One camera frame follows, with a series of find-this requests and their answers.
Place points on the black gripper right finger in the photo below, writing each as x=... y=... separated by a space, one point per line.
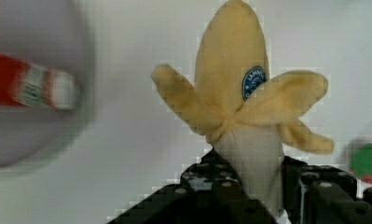
x=323 y=194

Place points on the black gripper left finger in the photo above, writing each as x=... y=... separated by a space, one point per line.
x=209 y=192

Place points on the plush peeled banana toy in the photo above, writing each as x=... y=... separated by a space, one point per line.
x=243 y=112

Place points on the plush strawberry toy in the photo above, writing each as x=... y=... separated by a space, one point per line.
x=361 y=163

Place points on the grey round plate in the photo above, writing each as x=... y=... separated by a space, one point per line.
x=53 y=34

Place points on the red ketchup bottle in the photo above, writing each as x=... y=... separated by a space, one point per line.
x=29 y=84

